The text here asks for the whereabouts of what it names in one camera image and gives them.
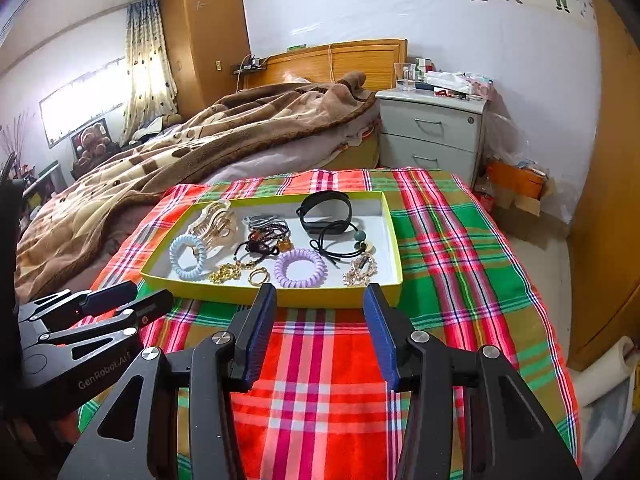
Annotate clear plastic bag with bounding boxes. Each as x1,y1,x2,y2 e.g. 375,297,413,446
482,107,576,223

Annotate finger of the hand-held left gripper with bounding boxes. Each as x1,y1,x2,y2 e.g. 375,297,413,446
19,280,139,322
39,292,175,357

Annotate wooden wardrobe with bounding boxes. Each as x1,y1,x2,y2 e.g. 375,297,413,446
159,0,251,122

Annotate power strip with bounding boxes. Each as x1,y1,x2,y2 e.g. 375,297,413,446
230,55,269,74

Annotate white paper roll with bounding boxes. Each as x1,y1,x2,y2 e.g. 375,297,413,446
574,335,637,407

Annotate red green plaid cloth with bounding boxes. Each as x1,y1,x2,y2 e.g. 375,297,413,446
72,167,584,480

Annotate gold rhinestone hair clip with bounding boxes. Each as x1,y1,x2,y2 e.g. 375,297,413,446
342,255,381,288

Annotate black hair tie with beads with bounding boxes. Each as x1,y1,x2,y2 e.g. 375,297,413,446
312,219,377,268

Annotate dried branches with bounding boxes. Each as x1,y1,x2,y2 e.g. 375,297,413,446
0,114,32,177

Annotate beige hair claw clip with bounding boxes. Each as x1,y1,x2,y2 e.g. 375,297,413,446
186,198,241,257

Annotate light blue spiral hair tie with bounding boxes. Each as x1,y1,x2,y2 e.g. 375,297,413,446
168,235,207,282

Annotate wooden door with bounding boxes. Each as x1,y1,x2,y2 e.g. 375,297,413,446
566,0,640,372

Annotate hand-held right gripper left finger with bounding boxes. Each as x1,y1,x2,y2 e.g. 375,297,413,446
57,282,278,480

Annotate dark beaded bracelet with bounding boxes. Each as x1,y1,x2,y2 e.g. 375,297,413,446
232,224,293,267

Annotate yellow shallow cardboard box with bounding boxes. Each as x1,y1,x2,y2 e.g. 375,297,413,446
139,190,404,310

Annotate pink tissue pack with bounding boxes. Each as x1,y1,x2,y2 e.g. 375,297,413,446
467,75,495,101

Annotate grey two-drawer nightstand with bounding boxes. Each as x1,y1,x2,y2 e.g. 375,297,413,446
374,87,489,192

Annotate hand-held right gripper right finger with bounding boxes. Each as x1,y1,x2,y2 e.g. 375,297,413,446
363,283,584,480

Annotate brown patterned blanket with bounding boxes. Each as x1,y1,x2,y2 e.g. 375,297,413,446
15,71,379,306

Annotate brown teddy bear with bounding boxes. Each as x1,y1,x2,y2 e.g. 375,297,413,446
72,124,114,162

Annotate cluttered shelf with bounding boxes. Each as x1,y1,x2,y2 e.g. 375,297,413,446
0,160,62,223

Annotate gold chain bracelet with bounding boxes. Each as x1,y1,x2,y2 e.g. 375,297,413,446
207,261,243,285

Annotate black wristband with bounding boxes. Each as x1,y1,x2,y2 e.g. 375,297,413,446
296,191,354,238

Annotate clear drinking glass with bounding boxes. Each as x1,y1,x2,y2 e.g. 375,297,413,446
393,62,416,92

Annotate wooden headboard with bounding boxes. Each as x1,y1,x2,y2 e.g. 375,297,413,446
242,37,409,97

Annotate window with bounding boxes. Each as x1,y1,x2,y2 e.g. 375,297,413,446
38,55,129,149

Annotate dotted curtain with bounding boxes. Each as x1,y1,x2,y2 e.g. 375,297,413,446
121,0,180,144

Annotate orange box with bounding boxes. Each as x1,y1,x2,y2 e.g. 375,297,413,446
487,159,549,202

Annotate purple spiral hair tie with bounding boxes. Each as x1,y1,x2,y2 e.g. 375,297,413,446
273,248,328,290

